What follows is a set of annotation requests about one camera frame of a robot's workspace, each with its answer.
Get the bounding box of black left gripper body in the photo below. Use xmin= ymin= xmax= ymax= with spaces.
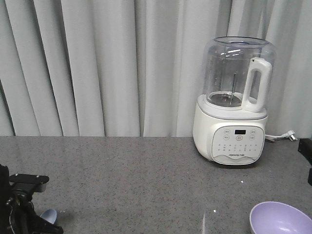
xmin=0 ymin=165 xmax=64 ymax=234

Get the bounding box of light blue plastic spoon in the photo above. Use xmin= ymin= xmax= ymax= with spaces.
xmin=40 ymin=209 xmax=57 ymax=224

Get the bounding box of purple plastic bowl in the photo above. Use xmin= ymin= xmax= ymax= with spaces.
xmin=249 ymin=201 xmax=312 ymax=234

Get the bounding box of grey pleated curtain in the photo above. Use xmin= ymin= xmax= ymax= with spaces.
xmin=0 ymin=0 xmax=312 ymax=137

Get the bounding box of white soy milk blender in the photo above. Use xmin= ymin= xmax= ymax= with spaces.
xmin=193 ymin=36 xmax=276 ymax=166

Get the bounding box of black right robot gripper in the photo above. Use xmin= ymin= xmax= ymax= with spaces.
xmin=297 ymin=137 xmax=312 ymax=188

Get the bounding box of white power cord plug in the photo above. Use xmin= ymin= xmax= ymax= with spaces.
xmin=265 ymin=130 xmax=298 ymax=142

